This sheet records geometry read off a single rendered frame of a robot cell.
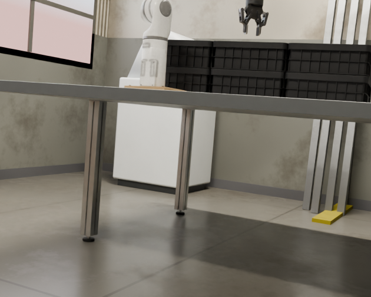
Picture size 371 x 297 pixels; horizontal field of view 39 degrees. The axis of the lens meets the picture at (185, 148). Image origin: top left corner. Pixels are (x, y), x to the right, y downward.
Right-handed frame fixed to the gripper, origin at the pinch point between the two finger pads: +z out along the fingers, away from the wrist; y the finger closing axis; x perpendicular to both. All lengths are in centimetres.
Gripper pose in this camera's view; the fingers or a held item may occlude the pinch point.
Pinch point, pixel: (251, 31)
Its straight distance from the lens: 229.2
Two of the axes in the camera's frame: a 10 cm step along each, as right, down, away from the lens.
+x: -3.9, -1.0, 9.1
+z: -0.8, 9.9, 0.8
